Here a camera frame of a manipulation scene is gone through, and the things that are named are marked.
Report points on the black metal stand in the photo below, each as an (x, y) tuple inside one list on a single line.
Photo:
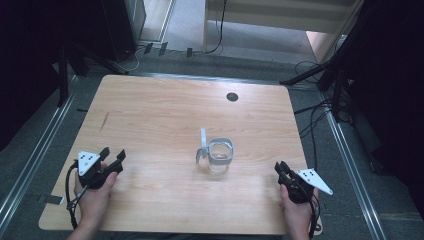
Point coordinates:
[(336, 66), (62, 76)]

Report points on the person's right hand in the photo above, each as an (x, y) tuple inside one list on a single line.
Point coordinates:
[(296, 213)]

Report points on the aluminium floor rail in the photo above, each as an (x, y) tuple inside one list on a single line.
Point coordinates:
[(36, 156), (353, 173)]

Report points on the dark round table grommet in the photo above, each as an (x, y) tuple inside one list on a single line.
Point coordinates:
[(232, 97)]

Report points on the clear glass jar hinged lid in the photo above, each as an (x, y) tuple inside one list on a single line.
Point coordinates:
[(218, 155)]

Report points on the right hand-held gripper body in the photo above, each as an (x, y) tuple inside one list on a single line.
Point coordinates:
[(300, 186)]

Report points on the person's left hand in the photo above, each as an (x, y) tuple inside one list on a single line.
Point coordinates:
[(95, 200)]

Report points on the black cabinet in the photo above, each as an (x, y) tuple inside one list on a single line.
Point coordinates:
[(121, 26)]

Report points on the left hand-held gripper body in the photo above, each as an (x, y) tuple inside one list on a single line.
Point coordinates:
[(89, 165)]

